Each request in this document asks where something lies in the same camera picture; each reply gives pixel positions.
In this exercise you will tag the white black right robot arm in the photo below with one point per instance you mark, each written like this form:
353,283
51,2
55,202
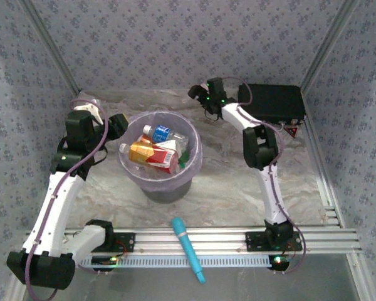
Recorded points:
269,194

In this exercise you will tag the black hard case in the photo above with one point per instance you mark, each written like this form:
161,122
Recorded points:
272,100

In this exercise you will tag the teal marker pen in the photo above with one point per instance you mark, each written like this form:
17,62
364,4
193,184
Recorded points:
186,244

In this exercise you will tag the aluminium frame post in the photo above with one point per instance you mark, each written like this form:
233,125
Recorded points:
329,47
50,47

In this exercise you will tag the orange bottle red label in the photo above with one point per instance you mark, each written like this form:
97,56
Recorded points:
141,152

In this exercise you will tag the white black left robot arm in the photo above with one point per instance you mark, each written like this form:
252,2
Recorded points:
54,213

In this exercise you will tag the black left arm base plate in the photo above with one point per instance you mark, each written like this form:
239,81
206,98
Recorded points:
125,243

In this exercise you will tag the aluminium side rail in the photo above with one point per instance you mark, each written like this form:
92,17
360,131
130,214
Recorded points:
322,175

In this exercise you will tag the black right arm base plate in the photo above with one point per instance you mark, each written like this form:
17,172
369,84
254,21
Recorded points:
255,241

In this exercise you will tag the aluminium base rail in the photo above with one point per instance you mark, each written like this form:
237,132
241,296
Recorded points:
206,239

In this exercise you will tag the clear bottle blue label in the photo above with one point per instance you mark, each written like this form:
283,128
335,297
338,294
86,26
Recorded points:
163,133

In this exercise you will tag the red triangle warning sticker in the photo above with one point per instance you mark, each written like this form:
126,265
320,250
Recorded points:
292,131

